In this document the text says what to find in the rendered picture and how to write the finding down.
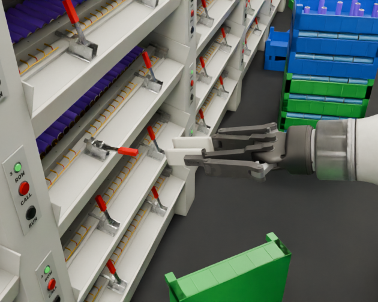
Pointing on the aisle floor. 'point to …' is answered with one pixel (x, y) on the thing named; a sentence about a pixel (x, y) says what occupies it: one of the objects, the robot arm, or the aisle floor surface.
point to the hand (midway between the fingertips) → (189, 151)
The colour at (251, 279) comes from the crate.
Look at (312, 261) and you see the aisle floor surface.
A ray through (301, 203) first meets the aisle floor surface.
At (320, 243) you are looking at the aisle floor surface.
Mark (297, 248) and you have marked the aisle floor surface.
